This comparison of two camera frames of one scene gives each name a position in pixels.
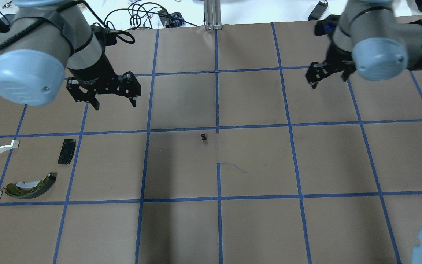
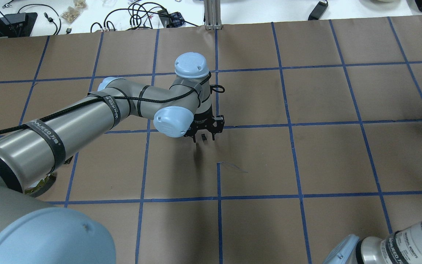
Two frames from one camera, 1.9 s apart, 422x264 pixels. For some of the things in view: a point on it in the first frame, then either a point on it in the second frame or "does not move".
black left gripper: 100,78 to 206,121
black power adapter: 318,11 does not move
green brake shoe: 30,193 does not move
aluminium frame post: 213,14 does not move
